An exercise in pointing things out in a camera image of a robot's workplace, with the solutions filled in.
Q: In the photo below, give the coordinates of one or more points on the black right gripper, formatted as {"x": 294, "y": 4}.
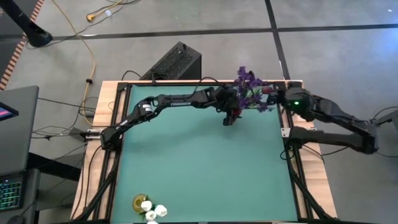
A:
{"x": 297, "y": 107}

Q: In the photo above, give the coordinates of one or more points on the black computer tower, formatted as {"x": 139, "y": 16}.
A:
{"x": 177, "y": 62}

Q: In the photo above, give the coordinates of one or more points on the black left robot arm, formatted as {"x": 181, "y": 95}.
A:
{"x": 186, "y": 99}

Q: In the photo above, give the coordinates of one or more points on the small monitor lit screen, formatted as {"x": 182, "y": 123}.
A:
{"x": 6, "y": 112}

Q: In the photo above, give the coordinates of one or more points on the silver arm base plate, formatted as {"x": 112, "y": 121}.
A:
{"x": 93, "y": 134}
{"x": 284, "y": 132}

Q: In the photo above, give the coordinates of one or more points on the backlit keyboard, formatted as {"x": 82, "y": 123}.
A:
{"x": 11, "y": 196}

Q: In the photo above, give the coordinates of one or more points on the black aluminium rig frame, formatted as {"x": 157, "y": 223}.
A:
{"x": 124, "y": 90}

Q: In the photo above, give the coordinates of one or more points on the black stand pole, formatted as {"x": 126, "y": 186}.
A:
{"x": 37, "y": 35}

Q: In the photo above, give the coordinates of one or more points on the black mat orange-striped edge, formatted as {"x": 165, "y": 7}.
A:
{"x": 7, "y": 59}

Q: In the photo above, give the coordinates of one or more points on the teal table mat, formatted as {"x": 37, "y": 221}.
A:
{"x": 186, "y": 174}

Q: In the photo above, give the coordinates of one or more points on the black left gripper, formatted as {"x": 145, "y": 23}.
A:
{"x": 227, "y": 98}

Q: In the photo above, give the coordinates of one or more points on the white artificial tulip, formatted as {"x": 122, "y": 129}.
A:
{"x": 160, "y": 210}
{"x": 152, "y": 222}
{"x": 146, "y": 205}
{"x": 150, "y": 215}

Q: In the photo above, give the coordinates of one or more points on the grey desk surface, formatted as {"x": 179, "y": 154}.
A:
{"x": 18, "y": 140}

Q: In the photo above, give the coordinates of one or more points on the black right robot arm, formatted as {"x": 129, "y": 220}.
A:
{"x": 335, "y": 140}

